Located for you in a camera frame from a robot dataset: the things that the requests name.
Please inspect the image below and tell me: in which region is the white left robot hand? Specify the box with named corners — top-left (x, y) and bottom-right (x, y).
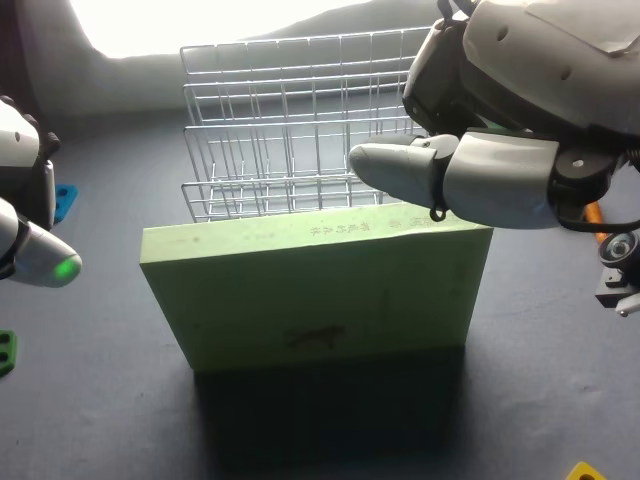
top-left (0, 97), bottom-right (84, 289)

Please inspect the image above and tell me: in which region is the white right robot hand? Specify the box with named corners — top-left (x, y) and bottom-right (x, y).
top-left (348, 0), bottom-right (640, 231)

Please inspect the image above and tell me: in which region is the light green book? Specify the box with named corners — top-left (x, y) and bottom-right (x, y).
top-left (138, 202), bottom-right (494, 374)

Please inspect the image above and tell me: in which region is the blue toy block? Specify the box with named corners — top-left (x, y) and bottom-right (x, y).
top-left (53, 184), bottom-right (80, 225)

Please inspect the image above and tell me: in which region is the green toy block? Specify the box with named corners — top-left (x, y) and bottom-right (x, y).
top-left (0, 329), bottom-right (19, 378)

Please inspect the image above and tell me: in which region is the orange toy chicken wing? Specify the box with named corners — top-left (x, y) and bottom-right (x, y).
top-left (583, 201), bottom-right (610, 246)

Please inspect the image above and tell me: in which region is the yellow toy block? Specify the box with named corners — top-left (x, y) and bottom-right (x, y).
top-left (568, 460), bottom-right (609, 480)

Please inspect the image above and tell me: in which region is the white wire rack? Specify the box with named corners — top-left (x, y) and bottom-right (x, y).
top-left (179, 27), bottom-right (436, 224)

